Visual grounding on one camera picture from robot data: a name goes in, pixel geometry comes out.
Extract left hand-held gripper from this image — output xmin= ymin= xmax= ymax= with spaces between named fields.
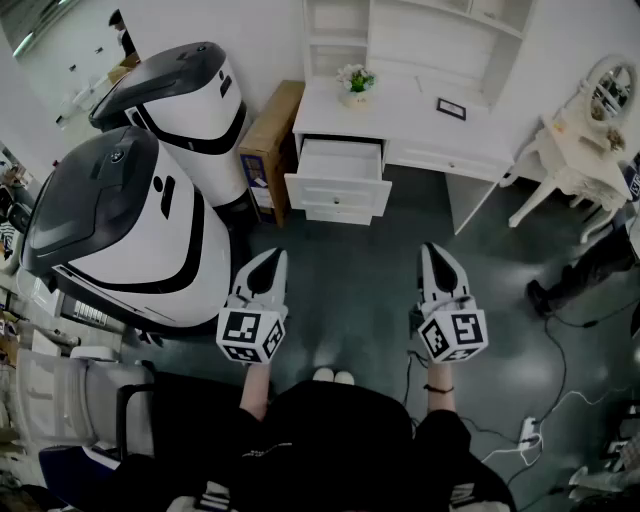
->
xmin=215 ymin=248 xmax=290 ymax=366

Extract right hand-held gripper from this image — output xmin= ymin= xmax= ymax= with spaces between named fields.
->
xmin=409 ymin=243 xmax=489 ymax=365

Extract white desk drawer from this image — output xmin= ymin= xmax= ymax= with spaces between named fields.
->
xmin=283 ymin=137 xmax=394 ymax=218

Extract person's left forearm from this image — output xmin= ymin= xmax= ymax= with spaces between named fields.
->
xmin=238 ymin=361 xmax=274 ymax=422

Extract person's right forearm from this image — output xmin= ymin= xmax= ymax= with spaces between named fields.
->
xmin=424 ymin=359 xmax=457 ymax=414

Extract narrow white drawer front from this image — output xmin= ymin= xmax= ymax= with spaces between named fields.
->
xmin=303 ymin=205 xmax=375 ymax=228

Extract wide white drawer front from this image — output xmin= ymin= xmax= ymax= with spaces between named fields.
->
xmin=387 ymin=144 xmax=504 ymax=177

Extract white and black robot machine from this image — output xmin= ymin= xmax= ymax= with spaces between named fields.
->
xmin=88 ymin=41 xmax=250 ymax=210
xmin=18 ymin=125 xmax=234 ymax=337

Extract brown cardboard box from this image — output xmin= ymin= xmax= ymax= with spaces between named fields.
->
xmin=237 ymin=79 xmax=307 ymax=229

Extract white desk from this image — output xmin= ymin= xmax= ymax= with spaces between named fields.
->
xmin=292 ymin=74 xmax=516 ymax=236

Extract person's black shirt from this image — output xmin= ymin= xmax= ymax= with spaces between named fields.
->
xmin=114 ymin=372 xmax=519 ymax=512

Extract white power strip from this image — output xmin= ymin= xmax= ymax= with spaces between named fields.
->
xmin=518 ymin=416 xmax=544 ymax=452

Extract white carved vanity table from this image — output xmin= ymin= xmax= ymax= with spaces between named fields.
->
xmin=499 ymin=114 xmax=634 ymax=244

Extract black chair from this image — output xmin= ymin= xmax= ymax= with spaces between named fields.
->
xmin=114 ymin=359 xmax=157 ymax=464

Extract potted artificial flowers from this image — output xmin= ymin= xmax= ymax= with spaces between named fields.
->
xmin=335 ymin=63 xmax=377 ymax=109

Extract white plastic storage cabinet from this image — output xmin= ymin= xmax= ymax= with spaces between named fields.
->
xmin=14 ymin=344 xmax=155 ymax=447

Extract white oval vanity mirror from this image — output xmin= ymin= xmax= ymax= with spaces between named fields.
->
xmin=582 ymin=53 xmax=639 ymax=137

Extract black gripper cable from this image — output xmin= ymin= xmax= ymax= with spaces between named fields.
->
xmin=401 ymin=348 xmax=419 ymax=407

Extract black floor cable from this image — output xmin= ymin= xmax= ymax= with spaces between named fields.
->
xmin=537 ymin=294 xmax=640 ymax=426

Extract black picture frame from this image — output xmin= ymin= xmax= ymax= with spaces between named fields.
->
xmin=436 ymin=97 xmax=468 ymax=122

